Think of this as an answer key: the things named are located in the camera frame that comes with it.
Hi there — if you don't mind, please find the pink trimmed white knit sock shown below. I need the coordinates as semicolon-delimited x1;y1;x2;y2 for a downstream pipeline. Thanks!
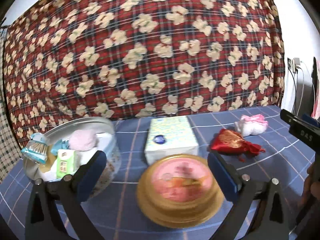
234;114;268;137

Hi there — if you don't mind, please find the green pocket tissue pack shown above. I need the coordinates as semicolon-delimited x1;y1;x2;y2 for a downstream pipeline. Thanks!
56;150;76;178

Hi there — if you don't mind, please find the cotton swab bag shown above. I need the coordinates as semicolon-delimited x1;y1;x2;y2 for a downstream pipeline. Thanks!
21;133;49;164

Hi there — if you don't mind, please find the light blue glove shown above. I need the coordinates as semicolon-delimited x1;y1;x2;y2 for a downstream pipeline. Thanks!
50;139;69;156

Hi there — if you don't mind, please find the red gold embroidered pouch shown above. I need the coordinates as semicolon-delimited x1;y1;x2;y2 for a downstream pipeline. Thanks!
209;128;265;162

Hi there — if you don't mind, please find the round gold pink tin lid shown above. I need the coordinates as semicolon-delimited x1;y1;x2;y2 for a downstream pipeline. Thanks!
136;154;224;229

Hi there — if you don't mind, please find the fluffy pink white plush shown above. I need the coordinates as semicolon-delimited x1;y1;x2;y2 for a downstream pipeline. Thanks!
68;129;97;151

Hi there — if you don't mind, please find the right human hand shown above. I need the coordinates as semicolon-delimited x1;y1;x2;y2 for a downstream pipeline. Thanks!
300;163;319;205

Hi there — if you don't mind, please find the pink patterned hanging cloth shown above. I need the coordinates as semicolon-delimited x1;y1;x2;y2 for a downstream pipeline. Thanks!
311;57;320;120

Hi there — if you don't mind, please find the blue checked bed sheet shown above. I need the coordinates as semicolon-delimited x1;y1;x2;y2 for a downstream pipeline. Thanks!
1;106;315;239

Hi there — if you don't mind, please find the round metal tin container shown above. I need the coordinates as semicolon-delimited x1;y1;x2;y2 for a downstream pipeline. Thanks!
21;117;121;197

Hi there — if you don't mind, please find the yellow patterned tissue box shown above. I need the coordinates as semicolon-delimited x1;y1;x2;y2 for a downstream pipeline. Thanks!
144;116;199;165

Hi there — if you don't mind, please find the red plaid teddy bear blanket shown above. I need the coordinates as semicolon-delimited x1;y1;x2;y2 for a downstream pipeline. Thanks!
3;0;285;146

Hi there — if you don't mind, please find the white charging cable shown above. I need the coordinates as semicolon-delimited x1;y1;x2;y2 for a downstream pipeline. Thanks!
297;65;316;117

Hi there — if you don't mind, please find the black power cable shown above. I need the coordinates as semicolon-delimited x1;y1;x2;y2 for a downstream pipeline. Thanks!
287;65;299;116

